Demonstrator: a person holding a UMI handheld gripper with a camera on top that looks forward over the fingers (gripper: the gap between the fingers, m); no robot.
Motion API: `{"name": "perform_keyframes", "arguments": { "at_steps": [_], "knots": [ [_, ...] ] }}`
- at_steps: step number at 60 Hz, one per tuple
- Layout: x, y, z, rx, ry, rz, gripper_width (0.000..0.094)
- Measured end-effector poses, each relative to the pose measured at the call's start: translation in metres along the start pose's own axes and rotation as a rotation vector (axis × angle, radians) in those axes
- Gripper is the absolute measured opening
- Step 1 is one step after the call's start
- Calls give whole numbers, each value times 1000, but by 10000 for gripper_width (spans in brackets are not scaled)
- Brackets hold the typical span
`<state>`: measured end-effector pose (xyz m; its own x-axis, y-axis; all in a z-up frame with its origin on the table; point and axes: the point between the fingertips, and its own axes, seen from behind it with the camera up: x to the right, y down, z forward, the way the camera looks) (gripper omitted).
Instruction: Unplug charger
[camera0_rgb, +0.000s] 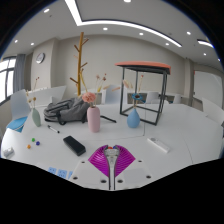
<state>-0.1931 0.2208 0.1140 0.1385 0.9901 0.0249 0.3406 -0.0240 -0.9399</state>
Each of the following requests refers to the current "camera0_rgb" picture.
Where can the blue round magnet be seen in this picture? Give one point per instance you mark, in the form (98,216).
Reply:
(38,143)
(115,146)

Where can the blue vase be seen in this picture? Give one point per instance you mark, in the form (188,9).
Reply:
(133,119)

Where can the black rectangular case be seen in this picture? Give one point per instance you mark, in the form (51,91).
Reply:
(74,145)

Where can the whiteboard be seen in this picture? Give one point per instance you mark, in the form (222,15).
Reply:
(206,87)

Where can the grey backpack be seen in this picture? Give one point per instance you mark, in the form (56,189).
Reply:
(68,110)

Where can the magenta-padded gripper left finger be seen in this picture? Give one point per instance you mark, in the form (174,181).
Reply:
(98,163)

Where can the orange round magnet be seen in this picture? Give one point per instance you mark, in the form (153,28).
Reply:
(29,146)

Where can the ceiling light strip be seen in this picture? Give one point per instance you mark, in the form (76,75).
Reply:
(126,26)

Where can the grey curtain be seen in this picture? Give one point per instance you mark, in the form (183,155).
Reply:
(19,73)

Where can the dried stems in blue vase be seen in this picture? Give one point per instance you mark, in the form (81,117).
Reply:
(136,96)

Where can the green round magnet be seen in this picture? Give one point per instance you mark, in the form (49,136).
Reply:
(33,140)

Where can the recessed ceiling lights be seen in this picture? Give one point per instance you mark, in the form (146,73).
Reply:
(105,28)

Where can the white chair with blue cushion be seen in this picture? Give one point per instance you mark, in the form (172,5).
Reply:
(19,110)

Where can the small white power strip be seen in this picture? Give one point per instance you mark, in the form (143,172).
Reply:
(8,152)

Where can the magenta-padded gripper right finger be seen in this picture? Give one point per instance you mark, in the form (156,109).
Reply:
(125,163)

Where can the round wall clock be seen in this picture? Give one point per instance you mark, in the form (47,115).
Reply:
(40,58)

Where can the green vase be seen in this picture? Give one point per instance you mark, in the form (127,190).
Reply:
(36,118)

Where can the red round magnet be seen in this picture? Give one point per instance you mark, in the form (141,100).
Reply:
(109,146)

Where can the white flat remote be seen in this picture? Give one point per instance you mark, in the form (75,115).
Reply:
(158,145)

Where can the window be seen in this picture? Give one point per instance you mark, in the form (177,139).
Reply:
(6,80)

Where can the pink dried flower bunch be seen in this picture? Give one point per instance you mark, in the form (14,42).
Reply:
(89,97)

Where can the black and white marker pen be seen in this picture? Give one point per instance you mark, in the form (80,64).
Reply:
(53,129)

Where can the wooden coat rack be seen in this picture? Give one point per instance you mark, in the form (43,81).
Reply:
(79,63)

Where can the pink vase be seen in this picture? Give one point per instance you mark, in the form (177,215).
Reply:
(93,120)

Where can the black-framed orange-topped side table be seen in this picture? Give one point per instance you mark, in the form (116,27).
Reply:
(143,66)

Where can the group of white chairs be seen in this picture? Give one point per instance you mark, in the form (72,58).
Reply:
(113,95)

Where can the dried stems in green vase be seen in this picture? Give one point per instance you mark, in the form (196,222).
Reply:
(32,98)

